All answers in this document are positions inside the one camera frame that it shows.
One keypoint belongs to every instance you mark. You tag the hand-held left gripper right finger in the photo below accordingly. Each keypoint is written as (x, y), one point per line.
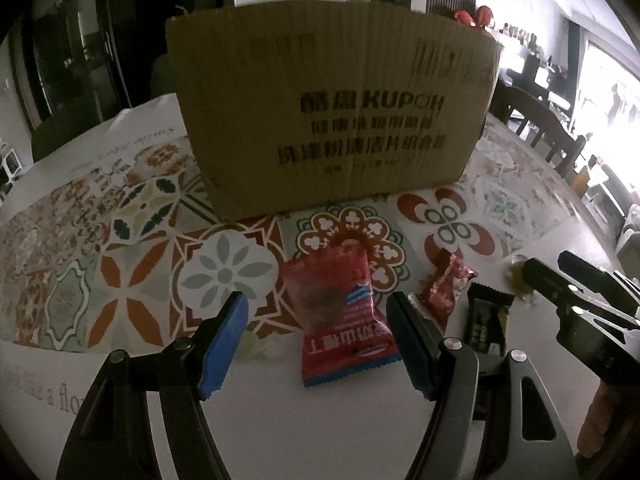
(412, 350)

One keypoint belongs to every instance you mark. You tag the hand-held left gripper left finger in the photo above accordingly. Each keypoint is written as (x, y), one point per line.
(225, 350)

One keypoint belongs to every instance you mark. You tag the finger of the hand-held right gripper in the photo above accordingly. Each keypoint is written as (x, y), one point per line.
(585, 266)
(547, 280)

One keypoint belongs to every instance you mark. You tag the large red snack packet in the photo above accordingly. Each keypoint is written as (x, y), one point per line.
(340, 320)

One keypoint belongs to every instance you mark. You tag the brown cardboard box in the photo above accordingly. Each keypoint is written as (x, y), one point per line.
(340, 105)

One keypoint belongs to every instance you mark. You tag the person's right hand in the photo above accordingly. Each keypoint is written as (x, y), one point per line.
(597, 415)

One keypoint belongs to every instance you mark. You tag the yellow clear candy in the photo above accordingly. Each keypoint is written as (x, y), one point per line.
(521, 280)

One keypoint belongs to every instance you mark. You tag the small clear wrapper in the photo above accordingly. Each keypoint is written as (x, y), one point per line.
(256, 345)

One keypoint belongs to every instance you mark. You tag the small red snack packet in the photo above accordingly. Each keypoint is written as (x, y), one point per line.
(445, 281)

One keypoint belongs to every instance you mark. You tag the black snack packet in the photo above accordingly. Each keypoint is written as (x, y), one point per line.
(486, 327)

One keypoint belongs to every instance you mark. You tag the patterned tablecloth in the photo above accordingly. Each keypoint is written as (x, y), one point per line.
(150, 260)

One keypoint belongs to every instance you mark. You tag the dark wooden chair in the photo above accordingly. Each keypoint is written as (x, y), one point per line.
(540, 125)

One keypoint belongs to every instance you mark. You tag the red foil balloon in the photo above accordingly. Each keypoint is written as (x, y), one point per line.
(475, 16)

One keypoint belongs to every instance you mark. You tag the dark sliding glass door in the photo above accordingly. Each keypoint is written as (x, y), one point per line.
(65, 35)

